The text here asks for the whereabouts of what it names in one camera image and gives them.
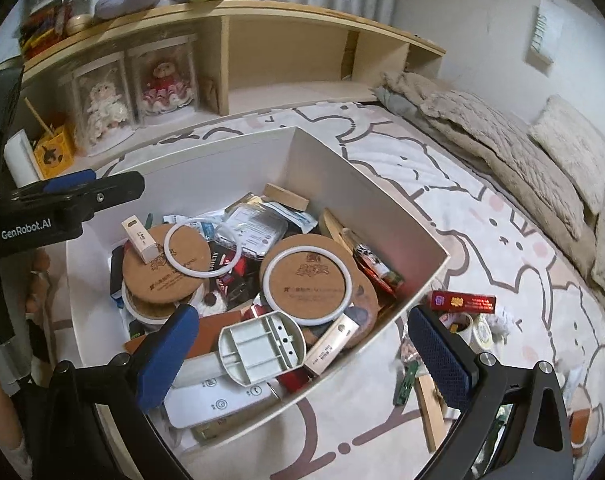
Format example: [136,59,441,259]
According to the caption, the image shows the printed cork coaster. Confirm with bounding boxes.
[256,234,378,336]
[121,225,210,306]

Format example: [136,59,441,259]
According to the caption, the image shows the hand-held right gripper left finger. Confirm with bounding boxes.
[30,302,200,480]

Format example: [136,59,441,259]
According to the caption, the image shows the green printed strip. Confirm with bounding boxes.
[393,360,418,406]

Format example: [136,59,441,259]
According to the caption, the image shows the wooden bar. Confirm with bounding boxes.
[415,375,448,453]

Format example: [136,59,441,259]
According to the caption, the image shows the white wall sheet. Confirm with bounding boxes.
[527,0,563,66]

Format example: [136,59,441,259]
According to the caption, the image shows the small white tape roll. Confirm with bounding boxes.
[445,312,476,333]

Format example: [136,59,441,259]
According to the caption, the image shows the white crumpled tissue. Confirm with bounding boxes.
[490,307,516,336]

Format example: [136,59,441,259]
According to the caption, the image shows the wooden headboard shelf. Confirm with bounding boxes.
[0,0,448,181]

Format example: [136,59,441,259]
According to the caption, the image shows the thin wooden stick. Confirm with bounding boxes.
[24,97,53,136]

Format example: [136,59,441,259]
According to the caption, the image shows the beige quilted blanket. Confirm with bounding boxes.
[373,71,598,241]

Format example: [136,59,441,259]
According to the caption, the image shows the red snack packet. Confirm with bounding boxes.
[355,242,406,296]

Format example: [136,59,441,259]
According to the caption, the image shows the wooden wedge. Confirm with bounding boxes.
[319,208,356,261]

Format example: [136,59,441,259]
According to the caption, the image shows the white cardboard box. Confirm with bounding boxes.
[65,126,451,456]

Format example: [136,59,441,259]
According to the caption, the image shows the clear plastic card case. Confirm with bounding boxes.
[217,205,287,256]

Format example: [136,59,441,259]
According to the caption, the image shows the small white carton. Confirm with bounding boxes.
[121,216,160,263]

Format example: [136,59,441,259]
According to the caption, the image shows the white paper roll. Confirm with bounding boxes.
[3,129,38,188]

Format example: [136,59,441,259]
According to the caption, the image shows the large white plastic ring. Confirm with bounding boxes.
[260,247,356,328]

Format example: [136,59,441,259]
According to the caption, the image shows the yellow box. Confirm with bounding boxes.
[35,125,78,181]

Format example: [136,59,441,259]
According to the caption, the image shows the red flat box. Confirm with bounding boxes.
[429,290,497,314]

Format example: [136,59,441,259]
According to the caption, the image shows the blue and white packet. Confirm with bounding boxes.
[277,202,318,233]

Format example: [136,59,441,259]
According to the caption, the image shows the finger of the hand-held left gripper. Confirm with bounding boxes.
[12,169,98,198]
[72,171,146,211]

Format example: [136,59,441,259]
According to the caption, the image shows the grey plastic tray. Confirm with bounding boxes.
[217,310,308,386]

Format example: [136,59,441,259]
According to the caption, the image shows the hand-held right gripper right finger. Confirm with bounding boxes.
[407,304,576,480]

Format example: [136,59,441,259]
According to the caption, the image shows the thick oval cork piece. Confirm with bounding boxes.
[262,183,309,211]

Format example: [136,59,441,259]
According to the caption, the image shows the small white plastic ring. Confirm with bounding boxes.
[163,221,244,277]

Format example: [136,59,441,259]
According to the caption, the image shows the red doll display case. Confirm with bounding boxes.
[125,35,203,126]

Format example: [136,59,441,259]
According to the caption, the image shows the white doll display case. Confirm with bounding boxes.
[57,55,136,158]

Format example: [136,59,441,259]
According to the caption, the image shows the beige fluffy pillow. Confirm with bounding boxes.
[527,94,605,216]

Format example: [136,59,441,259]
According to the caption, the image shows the person's left hand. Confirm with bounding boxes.
[25,250,50,313]

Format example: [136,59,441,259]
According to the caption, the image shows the red flat case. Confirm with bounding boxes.
[277,367,313,393]

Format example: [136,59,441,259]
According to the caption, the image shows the colourful packets on shelf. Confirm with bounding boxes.
[20,2,76,58]

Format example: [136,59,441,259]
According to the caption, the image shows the white power bank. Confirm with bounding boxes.
[163,377,278,428]

